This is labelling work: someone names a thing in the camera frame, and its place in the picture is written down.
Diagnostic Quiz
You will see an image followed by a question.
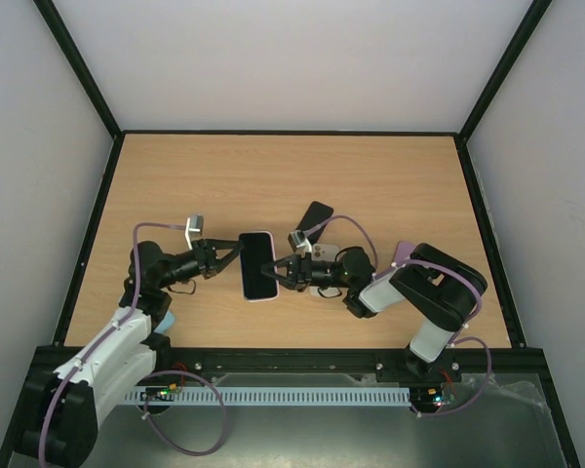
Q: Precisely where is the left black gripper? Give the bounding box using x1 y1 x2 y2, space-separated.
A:
157 240 244 291

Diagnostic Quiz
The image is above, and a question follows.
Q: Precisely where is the light blue phone case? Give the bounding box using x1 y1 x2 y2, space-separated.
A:
155 312 176 333

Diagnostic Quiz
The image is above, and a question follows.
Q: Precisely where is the black screen phone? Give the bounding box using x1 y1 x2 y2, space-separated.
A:
238 232 278 301

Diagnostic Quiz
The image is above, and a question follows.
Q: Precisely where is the purple cable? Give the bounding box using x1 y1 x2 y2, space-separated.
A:
37 222 228 462
292 214 492 418

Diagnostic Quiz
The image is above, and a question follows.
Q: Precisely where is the pink phone case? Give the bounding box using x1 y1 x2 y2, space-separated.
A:
237 230 280 304

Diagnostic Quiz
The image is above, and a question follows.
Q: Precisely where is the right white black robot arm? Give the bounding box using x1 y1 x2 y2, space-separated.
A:
260 243 488 382

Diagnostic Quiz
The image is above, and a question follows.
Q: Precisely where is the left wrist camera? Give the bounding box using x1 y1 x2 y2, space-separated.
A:
184 214 204 251

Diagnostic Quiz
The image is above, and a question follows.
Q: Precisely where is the white slotted cable duct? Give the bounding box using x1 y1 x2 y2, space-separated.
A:
120 386 410 408

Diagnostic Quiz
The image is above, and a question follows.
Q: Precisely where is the dark red phone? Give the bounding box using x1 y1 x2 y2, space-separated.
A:
296 201 333 231

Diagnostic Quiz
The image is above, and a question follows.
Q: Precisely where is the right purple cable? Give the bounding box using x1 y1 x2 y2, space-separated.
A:
292 214 492 418

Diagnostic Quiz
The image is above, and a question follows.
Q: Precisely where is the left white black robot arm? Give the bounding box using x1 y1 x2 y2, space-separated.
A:
14 239 243 467

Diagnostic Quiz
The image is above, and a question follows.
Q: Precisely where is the cream white phone case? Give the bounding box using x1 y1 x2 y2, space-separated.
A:
309 244 342 299

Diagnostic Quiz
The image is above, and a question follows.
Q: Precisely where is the black aluminium frame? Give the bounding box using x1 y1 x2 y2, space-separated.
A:
0 0 584 468

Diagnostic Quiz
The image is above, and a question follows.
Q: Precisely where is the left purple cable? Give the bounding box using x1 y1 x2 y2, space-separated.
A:
37 222 228 462

